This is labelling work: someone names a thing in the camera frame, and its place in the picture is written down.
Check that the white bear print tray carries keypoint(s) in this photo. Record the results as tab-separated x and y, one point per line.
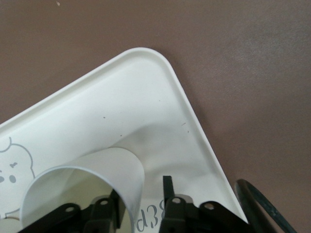
121	97

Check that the white plastic cup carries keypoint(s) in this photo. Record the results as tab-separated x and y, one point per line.
109	165

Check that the brown table mat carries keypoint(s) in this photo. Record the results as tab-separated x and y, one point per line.
218	36

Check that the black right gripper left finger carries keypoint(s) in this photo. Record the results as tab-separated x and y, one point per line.
102	218

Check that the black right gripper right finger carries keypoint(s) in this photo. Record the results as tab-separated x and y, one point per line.
179	218

